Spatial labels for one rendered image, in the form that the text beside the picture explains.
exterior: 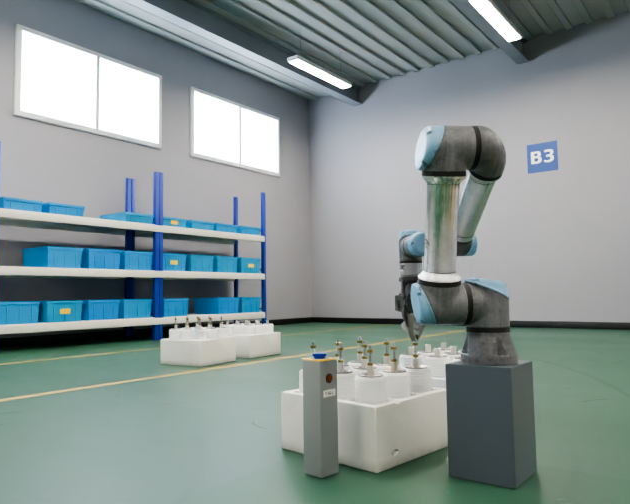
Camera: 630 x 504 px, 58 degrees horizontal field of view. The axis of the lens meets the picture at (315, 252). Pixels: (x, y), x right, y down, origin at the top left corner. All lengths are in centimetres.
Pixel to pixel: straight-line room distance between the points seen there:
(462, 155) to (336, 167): 842
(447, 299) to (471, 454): 41
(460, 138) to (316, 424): 85
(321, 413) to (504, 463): 48
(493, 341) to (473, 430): 24
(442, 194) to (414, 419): 69
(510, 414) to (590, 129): 694
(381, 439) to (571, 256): 664
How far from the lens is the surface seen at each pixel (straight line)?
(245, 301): 772
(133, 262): 661
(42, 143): 706
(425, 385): 188
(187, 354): 417
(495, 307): 160
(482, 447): 161
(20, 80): 710
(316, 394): 159
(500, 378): 156
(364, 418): 166
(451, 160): 150
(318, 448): 162
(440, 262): 154
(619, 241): 801
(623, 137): 820
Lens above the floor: 50
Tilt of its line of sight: 4 degrees up
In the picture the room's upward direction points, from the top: 1 degrees counter-clockwise
